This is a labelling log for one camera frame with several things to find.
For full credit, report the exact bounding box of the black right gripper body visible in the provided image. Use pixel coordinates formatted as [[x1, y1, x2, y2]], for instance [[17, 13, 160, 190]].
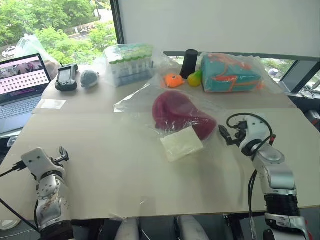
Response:
[[233, 120, 249, 147]]

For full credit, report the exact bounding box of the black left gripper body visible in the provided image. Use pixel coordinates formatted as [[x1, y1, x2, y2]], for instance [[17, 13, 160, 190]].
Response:
[[50, 154, 70, 166]]

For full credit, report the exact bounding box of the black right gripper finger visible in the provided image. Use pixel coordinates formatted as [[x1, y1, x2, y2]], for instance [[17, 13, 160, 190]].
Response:
[[225, 137, 241, 147], [218, 124, 233, 140]]

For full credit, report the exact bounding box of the maroon cap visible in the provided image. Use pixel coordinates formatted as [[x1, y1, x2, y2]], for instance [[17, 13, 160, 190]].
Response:
[[152, 90, 217, 141]]

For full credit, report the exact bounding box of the clear plastic bag with maroon cap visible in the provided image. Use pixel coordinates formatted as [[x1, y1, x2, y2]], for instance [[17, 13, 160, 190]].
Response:
[[112, 83, 247, 163]]

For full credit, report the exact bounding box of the pale yellow sponge pad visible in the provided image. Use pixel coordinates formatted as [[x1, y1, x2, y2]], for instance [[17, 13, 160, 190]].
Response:
[[159, 126, 204, 163]]

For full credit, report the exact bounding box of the white paper card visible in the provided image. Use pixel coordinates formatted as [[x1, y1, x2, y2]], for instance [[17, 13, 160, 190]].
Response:
[[40, 99, 68, 109]]

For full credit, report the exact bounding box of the teal orange package in bag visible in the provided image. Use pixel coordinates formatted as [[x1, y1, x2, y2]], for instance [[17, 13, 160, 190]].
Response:
[[197, 51, 286, 95]]

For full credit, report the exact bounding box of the yellow-green toy pear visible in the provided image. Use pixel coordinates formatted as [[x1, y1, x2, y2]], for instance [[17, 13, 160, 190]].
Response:
[[187, 69, 203, 88]]

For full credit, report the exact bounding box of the orange fish toy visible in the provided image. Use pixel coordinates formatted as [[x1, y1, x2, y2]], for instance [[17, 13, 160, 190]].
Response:
[[163, 72, 186, 89]]

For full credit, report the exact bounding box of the black handheld controller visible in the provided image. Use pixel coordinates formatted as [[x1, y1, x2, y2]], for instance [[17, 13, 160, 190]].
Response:
[[54, 63, 79, 92]]

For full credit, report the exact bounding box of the grey tilted screen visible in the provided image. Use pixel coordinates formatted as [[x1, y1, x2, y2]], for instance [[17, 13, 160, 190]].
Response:
[[277, 69, 317, 95]]

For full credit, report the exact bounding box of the open silver laptop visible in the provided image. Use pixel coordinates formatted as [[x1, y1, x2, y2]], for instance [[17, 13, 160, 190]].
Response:
[[0, 53, 52, 135]]

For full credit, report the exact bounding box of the grey plush toy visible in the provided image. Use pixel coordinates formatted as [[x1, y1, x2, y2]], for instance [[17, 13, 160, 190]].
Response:
[[80, 69, 100, 90]]

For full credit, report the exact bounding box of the black cylinder speaker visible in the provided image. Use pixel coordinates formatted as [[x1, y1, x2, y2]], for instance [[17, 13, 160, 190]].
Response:
[[179, 49, 199, 80]]

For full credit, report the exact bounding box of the white round object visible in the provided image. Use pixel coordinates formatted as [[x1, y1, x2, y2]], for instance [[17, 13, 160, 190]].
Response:
[[0, 218, 21, 231]]

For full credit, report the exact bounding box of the grey rounded shape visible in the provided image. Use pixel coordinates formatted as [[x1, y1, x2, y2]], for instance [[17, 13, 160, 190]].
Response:
[[176, 215, 213, 240]]

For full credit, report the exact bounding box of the translucent plastic bag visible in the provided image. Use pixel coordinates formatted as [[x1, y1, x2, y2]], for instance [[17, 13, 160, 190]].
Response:
[[15, 33, 61, 81]]

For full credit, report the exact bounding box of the rack of test tubes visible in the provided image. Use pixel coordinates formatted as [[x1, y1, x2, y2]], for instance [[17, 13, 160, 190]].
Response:
[[103, 43, 155, 88]]

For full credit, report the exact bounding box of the white parked car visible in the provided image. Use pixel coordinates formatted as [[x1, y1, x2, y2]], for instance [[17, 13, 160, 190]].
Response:
[[1, 45, 19, 58]]

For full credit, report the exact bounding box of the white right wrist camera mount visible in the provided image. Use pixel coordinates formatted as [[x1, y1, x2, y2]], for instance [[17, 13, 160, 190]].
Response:
[[243, 115, 268, 148]]

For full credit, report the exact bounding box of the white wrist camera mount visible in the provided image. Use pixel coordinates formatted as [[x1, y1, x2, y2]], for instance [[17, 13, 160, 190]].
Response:
[[243, 115, 268, 148], [20, 147, 66, 177]]

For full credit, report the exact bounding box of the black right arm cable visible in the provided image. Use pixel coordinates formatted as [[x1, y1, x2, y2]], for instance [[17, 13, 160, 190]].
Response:
[[226, 112, 277, 221]]

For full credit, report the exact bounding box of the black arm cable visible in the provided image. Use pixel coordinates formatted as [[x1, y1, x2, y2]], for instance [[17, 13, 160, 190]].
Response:
[[0, 161, 41, 232], [226, 112, 277, 221]]

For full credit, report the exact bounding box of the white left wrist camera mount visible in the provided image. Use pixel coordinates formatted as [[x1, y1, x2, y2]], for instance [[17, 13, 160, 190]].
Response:
[[20, 147, 66, 177]]

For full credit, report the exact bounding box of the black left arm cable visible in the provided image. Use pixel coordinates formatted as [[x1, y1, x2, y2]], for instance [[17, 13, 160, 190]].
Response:
[[0, 161, 41, 232]]

